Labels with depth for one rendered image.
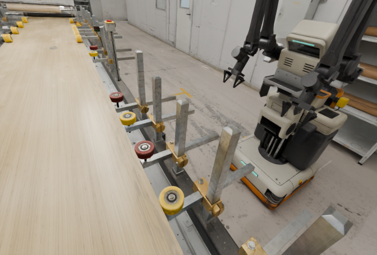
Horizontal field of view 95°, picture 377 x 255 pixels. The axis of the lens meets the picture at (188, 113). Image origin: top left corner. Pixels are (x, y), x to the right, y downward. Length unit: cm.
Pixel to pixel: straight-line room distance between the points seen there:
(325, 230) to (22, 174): 84
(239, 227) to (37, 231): 131
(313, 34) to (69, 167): 126
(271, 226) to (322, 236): 133
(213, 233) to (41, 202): 58
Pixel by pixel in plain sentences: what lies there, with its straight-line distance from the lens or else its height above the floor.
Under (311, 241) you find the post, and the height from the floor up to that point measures 109.
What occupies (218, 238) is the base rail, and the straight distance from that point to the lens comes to 80.
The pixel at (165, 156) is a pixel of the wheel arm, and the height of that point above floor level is 82.
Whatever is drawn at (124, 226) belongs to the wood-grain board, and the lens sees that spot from 59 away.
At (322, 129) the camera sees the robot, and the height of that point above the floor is 73.
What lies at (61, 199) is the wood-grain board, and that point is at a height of 90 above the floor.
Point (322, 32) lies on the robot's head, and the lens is 118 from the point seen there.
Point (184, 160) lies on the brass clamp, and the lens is 80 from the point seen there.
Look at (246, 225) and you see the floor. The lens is 167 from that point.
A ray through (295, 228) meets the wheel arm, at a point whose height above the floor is 85.
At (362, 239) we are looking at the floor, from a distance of 212.
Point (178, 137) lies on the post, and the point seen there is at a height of 95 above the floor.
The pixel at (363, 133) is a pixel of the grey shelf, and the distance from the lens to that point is 319.
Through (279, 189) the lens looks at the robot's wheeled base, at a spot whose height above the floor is 28.
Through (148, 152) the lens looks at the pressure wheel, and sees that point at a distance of 73.
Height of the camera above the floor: 143
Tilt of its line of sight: 34 degrees down
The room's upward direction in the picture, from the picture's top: 5 degrees clockwise
